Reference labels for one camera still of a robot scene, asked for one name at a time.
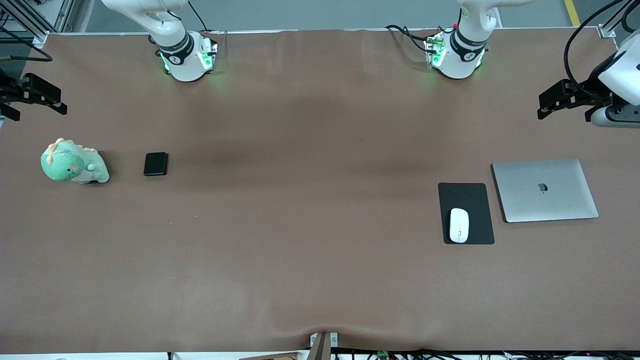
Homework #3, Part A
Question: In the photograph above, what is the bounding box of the white computer mouse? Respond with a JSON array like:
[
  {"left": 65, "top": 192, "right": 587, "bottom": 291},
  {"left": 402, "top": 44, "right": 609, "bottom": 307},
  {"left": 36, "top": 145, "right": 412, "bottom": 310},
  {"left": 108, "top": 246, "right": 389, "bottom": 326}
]
[{"left": 449, "top": 207, "right": 470, "bottom": 244}]

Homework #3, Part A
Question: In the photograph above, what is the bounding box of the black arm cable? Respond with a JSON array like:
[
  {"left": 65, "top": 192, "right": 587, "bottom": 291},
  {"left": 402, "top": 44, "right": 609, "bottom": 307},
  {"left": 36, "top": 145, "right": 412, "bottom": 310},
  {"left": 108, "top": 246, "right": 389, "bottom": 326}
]
[
  {"left": 0, "top": 30, "right": 54, "bottom": 63},
  {"left": 564, "top": 0, "right": 640, "bottom": 101}
]

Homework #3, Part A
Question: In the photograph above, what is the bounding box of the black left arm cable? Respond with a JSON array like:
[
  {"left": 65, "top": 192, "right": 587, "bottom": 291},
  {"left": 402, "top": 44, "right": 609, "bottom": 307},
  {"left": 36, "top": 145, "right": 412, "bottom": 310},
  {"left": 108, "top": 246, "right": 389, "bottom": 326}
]
[{"left": 564, "top": 0, "right": 640, "bottom": 101}]

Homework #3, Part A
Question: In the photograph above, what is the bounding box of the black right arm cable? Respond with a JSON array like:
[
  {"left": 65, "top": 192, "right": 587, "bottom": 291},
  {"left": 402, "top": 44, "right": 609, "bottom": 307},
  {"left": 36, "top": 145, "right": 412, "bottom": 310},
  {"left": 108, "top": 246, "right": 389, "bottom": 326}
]
[{"left": 0, "top": 30, "right": 54, "bottom": 63}]

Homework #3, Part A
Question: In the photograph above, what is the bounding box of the silver closed laptop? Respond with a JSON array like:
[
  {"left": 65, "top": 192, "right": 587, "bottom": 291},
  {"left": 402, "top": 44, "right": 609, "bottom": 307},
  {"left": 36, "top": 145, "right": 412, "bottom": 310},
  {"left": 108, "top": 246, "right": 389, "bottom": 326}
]
[{"left": 491, "top": 158, "right": 600, "bottom": 224}]

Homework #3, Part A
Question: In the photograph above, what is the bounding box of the green dinosaur plush toy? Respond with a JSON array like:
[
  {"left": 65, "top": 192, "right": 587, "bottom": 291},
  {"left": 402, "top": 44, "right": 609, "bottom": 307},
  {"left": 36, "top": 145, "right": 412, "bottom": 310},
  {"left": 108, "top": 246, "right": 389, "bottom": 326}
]
[{"left": 40, "top": 138, "right": 111, "bottom": 185}]

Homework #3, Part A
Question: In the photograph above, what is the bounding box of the aluminium frame profile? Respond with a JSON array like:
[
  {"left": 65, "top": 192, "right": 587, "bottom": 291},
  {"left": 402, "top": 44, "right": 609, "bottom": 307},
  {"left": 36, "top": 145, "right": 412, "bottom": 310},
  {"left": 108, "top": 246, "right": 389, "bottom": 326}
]
[
  {"left": 0, "top": 0, "right": 76, "bottom": 48},
  {"left": 597, "top": 0, "right": 640, "bottom": 39}
]

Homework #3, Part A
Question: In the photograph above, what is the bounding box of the thin black base cable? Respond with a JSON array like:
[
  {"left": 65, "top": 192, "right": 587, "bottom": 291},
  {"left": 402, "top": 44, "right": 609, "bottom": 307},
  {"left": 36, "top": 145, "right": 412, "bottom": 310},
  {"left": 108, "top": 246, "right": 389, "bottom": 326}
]
[{"left": 187, "top": 0, "right": 210, "bottom": 33}]

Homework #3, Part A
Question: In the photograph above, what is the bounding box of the brown table cover mat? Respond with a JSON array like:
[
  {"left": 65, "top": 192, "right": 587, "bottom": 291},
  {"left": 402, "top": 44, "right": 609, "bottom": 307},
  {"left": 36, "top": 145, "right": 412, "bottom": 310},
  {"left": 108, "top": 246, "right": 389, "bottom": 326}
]
[{"left": 0, "top": 27, "right": 640, "bottom": 354}]

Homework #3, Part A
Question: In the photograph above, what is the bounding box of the black mouse pad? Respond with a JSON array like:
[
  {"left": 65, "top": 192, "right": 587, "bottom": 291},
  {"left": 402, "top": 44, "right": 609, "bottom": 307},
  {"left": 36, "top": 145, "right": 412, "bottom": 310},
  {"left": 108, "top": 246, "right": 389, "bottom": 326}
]
[{"left": 438, "top": 182, "right": 496, "bottom": 245}]

